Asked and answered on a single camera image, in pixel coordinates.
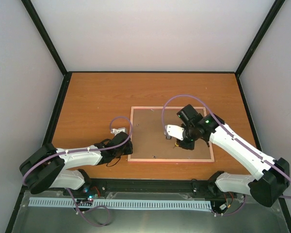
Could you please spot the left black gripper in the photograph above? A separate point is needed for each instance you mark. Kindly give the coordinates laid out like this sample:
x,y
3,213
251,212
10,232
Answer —
x,y
129,149

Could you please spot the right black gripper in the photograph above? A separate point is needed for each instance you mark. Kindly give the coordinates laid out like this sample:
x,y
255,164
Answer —
x,y
190,146

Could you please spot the pink picture frame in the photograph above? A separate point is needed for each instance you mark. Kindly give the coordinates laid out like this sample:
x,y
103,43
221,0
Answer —
x,y
151,146

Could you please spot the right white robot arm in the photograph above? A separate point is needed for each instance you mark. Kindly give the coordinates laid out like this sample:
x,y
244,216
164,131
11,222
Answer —
x,y
268,177

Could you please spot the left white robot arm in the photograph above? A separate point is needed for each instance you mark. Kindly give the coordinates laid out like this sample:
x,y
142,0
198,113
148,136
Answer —
x,y
51,167

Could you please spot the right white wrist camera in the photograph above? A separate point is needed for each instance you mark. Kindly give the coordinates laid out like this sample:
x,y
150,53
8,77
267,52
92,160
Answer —
x,y
174,131

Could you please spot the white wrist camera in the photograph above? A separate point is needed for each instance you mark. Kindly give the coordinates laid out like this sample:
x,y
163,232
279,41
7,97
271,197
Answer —
x,y
119,130
174,131

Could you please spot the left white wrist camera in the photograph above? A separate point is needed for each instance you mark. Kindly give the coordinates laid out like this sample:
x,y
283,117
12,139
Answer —
x,y
119,130

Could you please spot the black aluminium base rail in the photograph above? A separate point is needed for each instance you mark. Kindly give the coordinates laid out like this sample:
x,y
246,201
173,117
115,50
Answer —
x,y
193,188

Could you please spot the light blue cable duct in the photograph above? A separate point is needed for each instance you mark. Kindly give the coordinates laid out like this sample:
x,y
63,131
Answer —
x,y
188,205

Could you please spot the right black corner post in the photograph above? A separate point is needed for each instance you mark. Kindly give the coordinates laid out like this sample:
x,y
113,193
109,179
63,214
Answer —
x,y
274,10

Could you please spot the black corner post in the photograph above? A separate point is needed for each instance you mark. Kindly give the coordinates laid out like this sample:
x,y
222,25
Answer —
x,y
274,10
44,34

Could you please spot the left black corner post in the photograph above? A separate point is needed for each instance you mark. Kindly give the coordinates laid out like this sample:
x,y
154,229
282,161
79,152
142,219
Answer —
x,y
44,34

